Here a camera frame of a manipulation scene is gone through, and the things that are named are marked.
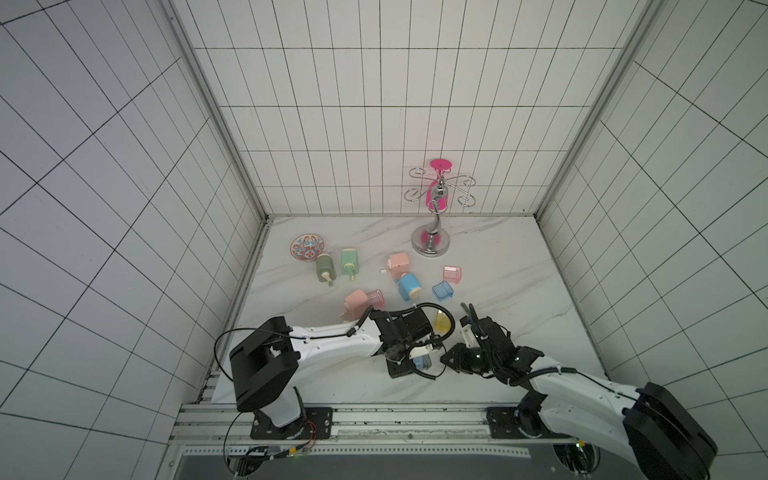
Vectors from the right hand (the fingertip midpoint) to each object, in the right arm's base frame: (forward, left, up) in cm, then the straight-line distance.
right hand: (439, 353), depth 83 cm
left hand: (-4, +13, +2) cm, 14 cm away
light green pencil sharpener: (+27, +29, +5) cm, 40 cm away
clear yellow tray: (-1, +2, +23) cm, 23 cm away
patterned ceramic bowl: (+35, +47, +2) cm, 59 cm away
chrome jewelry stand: (+42, +2, 0) cm, 42 cm away
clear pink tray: (+29, -6, -1) cm, 29 cm away
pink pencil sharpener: (+26, +12, +7) cm, 29 cm away
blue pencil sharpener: (+19, +9, +5) cm, 21 cm away
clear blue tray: (+21, -2, -1) cm, 22 cm away
